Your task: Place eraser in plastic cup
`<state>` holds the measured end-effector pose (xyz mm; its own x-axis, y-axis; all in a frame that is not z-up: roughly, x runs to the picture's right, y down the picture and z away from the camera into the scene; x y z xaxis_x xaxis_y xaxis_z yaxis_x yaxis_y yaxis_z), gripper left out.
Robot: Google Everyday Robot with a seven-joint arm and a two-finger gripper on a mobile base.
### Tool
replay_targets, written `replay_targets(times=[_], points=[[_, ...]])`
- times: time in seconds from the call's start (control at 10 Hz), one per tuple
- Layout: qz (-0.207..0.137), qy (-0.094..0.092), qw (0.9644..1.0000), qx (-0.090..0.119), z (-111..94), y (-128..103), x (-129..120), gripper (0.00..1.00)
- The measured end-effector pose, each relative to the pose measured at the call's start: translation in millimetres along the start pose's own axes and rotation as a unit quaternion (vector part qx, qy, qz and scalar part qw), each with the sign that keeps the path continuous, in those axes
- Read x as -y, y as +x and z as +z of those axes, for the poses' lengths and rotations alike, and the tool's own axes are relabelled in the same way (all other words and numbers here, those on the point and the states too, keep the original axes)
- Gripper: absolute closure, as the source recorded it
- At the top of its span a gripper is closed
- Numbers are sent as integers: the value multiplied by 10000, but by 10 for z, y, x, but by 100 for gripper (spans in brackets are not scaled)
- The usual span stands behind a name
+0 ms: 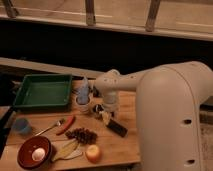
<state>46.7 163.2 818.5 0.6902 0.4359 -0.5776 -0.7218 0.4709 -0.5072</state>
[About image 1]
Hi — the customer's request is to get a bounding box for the black rectangular eraser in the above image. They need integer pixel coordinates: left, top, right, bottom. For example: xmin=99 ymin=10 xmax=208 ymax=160
xmin=107 ymin=119 xmax=128 ymax=137

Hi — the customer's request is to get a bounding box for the pale wooden spatula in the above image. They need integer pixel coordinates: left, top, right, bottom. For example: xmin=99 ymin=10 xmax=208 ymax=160
xmin=51 ymin=139 xmax=83 ymax=162

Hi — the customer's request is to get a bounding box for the blue plastic cup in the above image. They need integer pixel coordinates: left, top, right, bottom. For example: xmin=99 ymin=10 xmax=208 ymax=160
xmin=12 ymin=118 xmax=32 ymax=135

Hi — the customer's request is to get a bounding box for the red chili pepper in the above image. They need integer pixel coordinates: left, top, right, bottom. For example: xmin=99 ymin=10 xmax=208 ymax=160
xmin=56 ymin=115 xmax=75 ymax=135

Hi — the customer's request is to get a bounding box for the dark grape bunch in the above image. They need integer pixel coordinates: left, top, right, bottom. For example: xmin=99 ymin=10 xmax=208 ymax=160
xmin=65 ymin=128 xmax=97 ymax=144

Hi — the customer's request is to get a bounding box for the green plastic tray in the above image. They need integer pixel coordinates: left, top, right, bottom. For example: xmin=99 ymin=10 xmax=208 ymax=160
xmin=13 ymin=74 xmax=72 ymax=110

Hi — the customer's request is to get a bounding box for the silver fork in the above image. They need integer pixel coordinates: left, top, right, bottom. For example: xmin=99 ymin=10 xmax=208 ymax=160
xmin=35 ymin=118 xmax=65 ymax=136

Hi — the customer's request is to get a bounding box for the white cup with blue cloth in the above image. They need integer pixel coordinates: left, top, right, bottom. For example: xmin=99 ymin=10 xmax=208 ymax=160
xmin=76 ymin=77 xmax=90 ymax=114

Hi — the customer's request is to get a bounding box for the wooden cutting board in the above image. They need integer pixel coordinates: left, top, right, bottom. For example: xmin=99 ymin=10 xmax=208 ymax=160
xmin=0 ymin=77 xmax=143 ymax=171

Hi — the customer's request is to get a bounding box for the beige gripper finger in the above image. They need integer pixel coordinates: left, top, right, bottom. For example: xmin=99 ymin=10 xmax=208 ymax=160
xmin=101 ymin=111 xmax=111 ymax=125

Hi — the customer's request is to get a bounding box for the small black clip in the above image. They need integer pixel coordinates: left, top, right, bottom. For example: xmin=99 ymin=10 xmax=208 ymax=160
xmin=92 ymin=87 xmax=100 ymax=97

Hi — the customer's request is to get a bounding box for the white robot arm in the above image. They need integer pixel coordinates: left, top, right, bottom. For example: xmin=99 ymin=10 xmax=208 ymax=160
xmin=94 ymin=61 xmax=213 ymax=171

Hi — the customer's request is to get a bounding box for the yellow red apple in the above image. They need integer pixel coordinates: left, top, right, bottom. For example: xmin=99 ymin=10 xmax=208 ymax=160
xmin=85 ymin=144 xmax=101 ymax=163

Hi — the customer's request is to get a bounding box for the white egg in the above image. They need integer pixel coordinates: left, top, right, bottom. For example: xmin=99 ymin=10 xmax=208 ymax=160
xmin=32 ymin=148 xmax=45 ymax=161

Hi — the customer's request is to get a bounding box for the small dark round jar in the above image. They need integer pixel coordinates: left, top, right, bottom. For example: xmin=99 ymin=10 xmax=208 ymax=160
xmin=92 ymin=104 xmax=103 ymax=119

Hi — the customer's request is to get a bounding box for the brown bowl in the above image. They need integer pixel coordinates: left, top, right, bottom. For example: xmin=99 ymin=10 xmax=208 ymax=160
xmin=17 ymin=136 xmax=52 ymax=170

